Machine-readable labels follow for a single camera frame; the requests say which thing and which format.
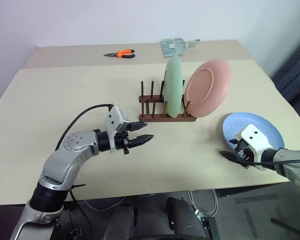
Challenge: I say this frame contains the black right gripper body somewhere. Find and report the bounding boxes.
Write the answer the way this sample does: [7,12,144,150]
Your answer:
[233,138,254,166]

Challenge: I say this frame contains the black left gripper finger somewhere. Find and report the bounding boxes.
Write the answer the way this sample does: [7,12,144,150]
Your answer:
[129,134,155,149]
[128,121,149,133]

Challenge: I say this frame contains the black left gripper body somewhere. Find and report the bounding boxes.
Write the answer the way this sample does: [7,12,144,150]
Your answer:
[114,122,133,156]

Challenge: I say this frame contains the blue plate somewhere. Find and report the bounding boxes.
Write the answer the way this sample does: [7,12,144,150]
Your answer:
[222,111,286,154]

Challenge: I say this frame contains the wooden dish rack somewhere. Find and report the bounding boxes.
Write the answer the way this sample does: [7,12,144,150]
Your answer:
[138,80,198,124]

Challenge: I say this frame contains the green plate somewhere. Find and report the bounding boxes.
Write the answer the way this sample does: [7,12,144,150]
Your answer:
[163,55,184,119]

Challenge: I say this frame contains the pink plate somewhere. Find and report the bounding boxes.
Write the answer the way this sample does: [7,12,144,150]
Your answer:
[184,58,233,119]

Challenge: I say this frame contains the orange and black pliers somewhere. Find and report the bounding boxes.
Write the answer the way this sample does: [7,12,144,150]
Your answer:
[103,48,136,60]

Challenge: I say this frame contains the dark rounded shape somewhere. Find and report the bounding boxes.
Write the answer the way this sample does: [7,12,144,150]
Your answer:
[165,196,208,240]

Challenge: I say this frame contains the clear plastic bag with parts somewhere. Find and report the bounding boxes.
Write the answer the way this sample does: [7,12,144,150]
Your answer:
[160,37,201,59]

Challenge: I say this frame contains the black floor stand bar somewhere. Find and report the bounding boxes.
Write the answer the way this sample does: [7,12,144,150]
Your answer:
[270,216,300,236]

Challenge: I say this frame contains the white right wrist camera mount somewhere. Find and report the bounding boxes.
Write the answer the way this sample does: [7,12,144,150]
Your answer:
[235,123,272,172]

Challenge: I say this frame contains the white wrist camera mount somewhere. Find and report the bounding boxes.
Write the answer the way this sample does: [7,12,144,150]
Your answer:
[235,123,272,172]
[104,106,130,154]

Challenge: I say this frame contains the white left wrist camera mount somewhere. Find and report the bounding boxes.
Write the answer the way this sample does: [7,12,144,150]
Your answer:
[104,106,130,154]

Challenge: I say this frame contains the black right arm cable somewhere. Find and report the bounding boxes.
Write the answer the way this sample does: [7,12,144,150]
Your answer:
[239,157,300,169]

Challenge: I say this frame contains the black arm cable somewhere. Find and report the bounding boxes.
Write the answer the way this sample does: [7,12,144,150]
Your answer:
[239,157,300,169]
[55,103,115,152]

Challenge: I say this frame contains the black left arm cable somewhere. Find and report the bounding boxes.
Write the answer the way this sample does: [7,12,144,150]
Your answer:
[55,103,115,152]

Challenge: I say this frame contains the white looped cable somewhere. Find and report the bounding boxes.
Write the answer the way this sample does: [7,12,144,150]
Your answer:
[188,189,219,218]

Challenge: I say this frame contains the black hanging cable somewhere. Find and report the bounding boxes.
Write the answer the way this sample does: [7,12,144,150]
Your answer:
[68,183,93,240]

